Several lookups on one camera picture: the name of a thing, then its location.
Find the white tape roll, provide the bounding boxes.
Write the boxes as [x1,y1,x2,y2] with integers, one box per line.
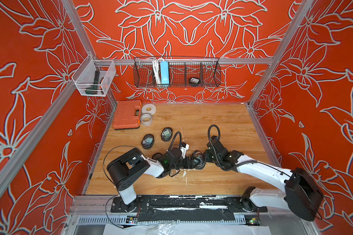
[141,104,156,115]

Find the clear acrylic wall box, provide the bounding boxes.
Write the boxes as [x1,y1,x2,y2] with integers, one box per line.
[72,55,116,97]

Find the orange plastic tool case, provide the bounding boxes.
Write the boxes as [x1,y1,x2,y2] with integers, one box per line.
[112,100,142,130]

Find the clear tape roll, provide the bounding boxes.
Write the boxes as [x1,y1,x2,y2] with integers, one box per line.
[140,113,153,126]

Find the black wire wall basket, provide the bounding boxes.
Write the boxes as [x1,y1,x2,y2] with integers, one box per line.
[133,56,222,88]

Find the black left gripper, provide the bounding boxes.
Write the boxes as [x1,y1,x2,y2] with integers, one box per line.
[169,157,201,172]

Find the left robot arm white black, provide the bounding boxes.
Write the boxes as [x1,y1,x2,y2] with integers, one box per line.
[106,148,197,205]

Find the white cable in basket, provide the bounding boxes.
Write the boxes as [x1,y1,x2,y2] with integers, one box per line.
[151,58,162,86]

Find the dark green flashlight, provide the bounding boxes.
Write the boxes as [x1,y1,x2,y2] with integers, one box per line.
[85,70,100,95]

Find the teal charger front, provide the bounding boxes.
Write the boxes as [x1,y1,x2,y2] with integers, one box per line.
[194,158,204,168]

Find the light blue power bank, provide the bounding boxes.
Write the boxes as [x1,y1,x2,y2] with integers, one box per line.
[160,60,170,87]

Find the teal charger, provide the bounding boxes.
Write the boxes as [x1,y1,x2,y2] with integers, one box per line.
[143,138,153,147]
[194,158,204,168]

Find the teal wall charger plug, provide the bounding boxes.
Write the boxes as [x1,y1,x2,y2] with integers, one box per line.
[162,130,171,139]

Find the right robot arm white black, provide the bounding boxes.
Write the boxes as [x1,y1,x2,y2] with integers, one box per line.
[204,136,324,221]

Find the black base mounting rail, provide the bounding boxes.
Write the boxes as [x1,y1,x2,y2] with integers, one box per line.
[109,195,268,225]

